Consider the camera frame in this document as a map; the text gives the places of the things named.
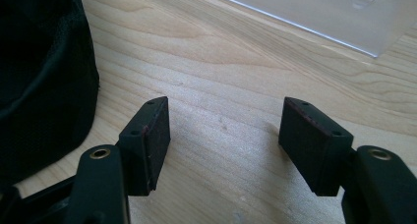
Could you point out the black fabric bag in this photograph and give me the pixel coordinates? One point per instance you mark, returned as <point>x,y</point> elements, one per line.
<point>42,80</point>

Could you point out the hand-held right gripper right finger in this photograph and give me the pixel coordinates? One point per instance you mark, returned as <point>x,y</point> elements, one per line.
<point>311,145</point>

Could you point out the clear plastic box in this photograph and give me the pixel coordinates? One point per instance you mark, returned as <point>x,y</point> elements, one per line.
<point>327,17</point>

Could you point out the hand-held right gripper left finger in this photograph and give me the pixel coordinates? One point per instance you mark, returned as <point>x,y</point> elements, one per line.
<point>144,152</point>

